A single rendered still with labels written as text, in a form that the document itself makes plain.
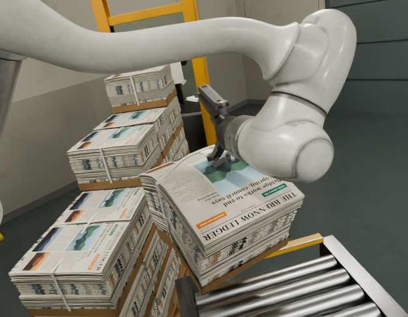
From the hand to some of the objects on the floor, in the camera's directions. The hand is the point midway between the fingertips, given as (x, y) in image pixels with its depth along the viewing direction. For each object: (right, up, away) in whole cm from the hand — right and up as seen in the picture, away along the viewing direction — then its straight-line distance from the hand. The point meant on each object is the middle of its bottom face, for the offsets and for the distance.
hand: (198, 124), depth 83 cm
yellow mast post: (-45, -52, +224) cm, 234 cm away
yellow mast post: (+19, -45, +211) cm, 217 cm away
